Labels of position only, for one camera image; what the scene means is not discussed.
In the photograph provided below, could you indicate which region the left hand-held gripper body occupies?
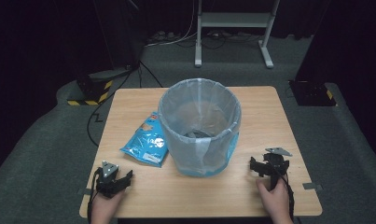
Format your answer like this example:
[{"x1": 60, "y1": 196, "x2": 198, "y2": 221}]
[{"x1": 95, "y1": 160, "x2": 125, "y2": 199}]

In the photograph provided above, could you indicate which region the bin with blue liner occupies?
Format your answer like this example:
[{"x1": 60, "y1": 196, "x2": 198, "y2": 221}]
[{"x1": 157, "y1": 77, "x2": 243, "y2": 175}]

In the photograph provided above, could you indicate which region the black base with striped edge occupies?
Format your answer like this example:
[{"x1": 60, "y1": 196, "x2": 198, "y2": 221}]
[
  {"x1": 66, "y1": 67, "x2": 132, "y2": 106},
  {"x1": 287, "y1": 79, "x2": 338, "y2": 107}
]

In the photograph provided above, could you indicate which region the person's right hand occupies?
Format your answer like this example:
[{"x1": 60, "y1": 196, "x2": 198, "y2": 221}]
[{"x1": 256, "y1": 177, "x2": 294, "y2": 224}]

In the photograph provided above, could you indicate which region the black floor cable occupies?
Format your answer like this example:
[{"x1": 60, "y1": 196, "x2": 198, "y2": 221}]
[
  {"x1": 86, "y1": 72, "x2": 133, "y2": 147},
  {"x1": 137, "y1": 60, "x2": 164, "y2": 89}
]

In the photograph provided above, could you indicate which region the hand-held gripper cable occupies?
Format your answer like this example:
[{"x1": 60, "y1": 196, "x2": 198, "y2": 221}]
[
  {"x1": 277, "y1": 170, "x2": 296, "y2": 222},
  {"x1": 86, "y1": 167, "x2": 104, "y2": 224}
]

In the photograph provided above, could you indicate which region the person's left hand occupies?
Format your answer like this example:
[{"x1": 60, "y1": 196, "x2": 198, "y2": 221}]
[{"x1": 90, "y1": 189, "x2": 127, "y2": 224}]

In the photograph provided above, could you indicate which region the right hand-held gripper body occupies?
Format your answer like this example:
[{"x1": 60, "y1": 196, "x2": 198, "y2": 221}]
[{"x1": 261, "y1": 147, "x2": 293, "y2": 191}]

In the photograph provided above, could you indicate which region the white metal stand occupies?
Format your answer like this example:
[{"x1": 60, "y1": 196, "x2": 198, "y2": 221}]
[{"x1": 194, "y1": 0, "x2": 281, "y2": 69}]

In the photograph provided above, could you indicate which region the blue snack packet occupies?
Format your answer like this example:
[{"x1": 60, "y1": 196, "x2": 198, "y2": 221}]
[{"x1": 119, "y1": 111, "x2": 170, "y2": 169}]

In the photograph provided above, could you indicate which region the right hand-held gripper cable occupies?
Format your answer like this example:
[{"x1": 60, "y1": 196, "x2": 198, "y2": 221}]
[{"x1": 277, "y1": 170, "x2": 296, "y2": 222}]

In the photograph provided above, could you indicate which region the white cable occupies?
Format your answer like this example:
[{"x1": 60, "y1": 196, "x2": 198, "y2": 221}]
[{"x1": 145, "y1": 0, "x2": 199, "y2": 49}]

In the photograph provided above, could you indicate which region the tangle of black cables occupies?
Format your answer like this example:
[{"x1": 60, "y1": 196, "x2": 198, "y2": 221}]
[{"x1": 179, "y1": 30, "x2": 264, "y2": 50}]

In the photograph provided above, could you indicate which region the left hand-held gripper cable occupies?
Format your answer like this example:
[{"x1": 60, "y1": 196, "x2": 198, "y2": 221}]
[{"x1": 86, "y1": 167, "x2": 104, "y2": 224}]

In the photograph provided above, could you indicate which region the blue trash bin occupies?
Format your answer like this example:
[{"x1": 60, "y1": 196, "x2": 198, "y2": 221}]
[{"x1": 174, "y1": 132, "x2": 241, "y2": 178}]

